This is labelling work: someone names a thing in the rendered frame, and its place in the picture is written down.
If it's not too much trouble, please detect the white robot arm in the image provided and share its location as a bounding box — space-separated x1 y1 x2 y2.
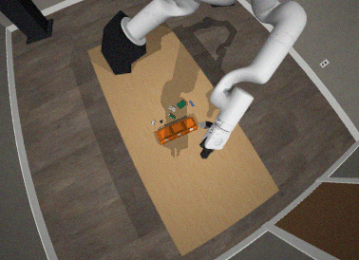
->
121 0 307 132

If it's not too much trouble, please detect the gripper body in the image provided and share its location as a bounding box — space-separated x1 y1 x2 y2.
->
201 122 231 149

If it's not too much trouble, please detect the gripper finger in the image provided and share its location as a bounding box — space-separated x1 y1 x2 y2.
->
199 137 209 159
205 149 214 159

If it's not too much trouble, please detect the orange rack of bins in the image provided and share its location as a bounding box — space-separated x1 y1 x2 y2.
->
156 117 198 145

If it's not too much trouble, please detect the white domino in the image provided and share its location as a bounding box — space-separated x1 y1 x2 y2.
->
168 105 177 112

